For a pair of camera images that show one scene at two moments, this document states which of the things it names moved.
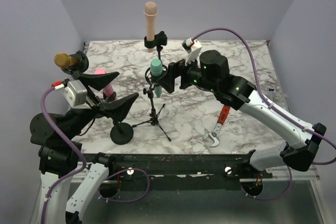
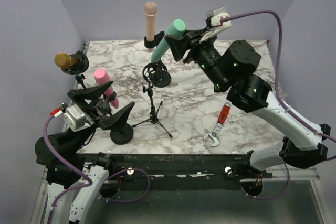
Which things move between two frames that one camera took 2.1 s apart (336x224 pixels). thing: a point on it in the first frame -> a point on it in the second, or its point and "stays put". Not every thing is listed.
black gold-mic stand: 75,70 stays put
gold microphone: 64,60 stays put
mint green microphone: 156,70 -> 176,29
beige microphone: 150,11 stays put
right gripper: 175,70 -> 179,45
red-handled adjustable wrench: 218,126 stays put
